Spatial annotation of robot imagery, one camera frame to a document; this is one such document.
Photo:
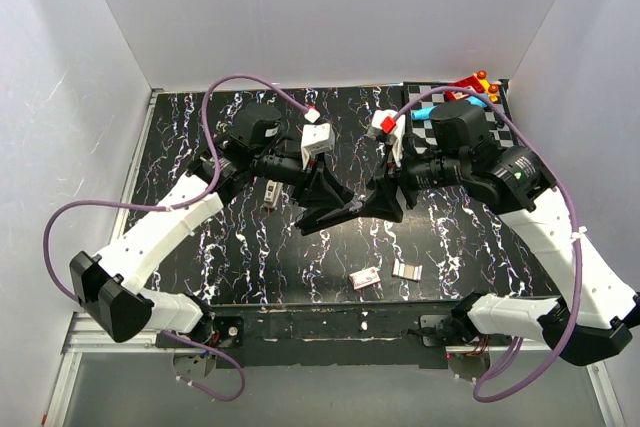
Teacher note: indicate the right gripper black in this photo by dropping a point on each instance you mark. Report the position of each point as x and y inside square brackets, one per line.
[381, 205]

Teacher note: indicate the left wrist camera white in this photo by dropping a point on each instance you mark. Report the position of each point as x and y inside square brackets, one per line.
[316, 139]

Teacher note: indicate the blue toy marker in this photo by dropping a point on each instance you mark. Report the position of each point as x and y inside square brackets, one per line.
[424, 113]

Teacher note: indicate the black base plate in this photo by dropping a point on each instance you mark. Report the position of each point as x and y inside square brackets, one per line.
[327, 334]

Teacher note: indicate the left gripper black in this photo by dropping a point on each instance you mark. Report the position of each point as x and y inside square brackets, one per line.
[322, 187]

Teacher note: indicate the red toy block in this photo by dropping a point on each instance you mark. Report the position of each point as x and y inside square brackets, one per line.
[479, 83]

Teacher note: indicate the black stapler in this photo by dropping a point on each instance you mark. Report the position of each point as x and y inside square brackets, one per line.
[355, 205]

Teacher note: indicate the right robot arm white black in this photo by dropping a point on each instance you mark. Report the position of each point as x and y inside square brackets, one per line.
[595, 311]

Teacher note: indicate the checkered chess board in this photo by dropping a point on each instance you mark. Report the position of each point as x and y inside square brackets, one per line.
[497, 129]

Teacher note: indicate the red white staple box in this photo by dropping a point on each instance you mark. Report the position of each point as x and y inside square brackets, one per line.
[364, 278]

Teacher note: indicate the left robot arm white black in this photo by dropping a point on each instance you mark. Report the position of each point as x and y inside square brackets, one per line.
[111, 285]

